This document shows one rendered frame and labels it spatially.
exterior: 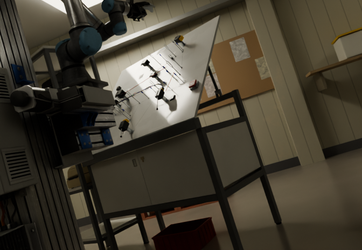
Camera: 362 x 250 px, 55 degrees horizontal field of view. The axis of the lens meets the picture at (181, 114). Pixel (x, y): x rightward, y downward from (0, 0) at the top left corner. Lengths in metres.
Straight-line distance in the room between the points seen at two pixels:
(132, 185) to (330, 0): 3.72
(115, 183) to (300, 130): 2.81
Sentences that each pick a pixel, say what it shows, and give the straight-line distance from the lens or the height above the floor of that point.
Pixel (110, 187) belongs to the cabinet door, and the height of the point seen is 0.59.
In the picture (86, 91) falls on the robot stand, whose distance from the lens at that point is 1.40.
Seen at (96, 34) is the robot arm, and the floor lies 1.35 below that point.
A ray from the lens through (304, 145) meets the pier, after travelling 4.77.
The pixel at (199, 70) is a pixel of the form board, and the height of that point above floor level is 1.18.
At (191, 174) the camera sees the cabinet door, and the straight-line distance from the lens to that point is 2.16.
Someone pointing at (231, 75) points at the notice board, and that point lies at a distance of 4.89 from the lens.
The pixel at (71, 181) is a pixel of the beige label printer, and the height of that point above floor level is 0.72.
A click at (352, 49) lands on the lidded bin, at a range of 4.52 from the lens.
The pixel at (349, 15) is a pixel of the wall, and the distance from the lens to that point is 5.18.
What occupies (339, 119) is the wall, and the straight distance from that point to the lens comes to 4.97.
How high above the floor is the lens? 0.74
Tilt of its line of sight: 5 degrees up
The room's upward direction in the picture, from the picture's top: 18 degrees counter-clockwise
